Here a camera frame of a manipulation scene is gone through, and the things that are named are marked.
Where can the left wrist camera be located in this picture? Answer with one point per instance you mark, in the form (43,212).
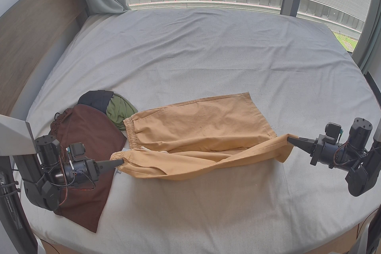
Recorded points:
(76,150)

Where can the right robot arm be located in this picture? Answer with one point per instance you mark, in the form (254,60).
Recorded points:
(361,133)

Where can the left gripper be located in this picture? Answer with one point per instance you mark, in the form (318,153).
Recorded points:
(80,171)

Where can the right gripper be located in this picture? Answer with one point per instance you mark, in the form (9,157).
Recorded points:
(326,151)

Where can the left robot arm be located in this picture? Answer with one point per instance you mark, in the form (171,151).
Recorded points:
(44,187)

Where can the green garment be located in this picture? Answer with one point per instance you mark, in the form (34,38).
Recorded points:
(119,113)

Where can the black garment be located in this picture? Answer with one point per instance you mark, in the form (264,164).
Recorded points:
(92,99)

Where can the tan shorts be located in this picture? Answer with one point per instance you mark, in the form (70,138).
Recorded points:
(193,130)

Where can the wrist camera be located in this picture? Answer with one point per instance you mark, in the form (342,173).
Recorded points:
(76,150)
(332,129)

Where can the brown garment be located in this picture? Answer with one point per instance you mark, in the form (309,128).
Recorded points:
(86,139)

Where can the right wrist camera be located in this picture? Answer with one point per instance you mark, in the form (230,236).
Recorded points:
(332,129)

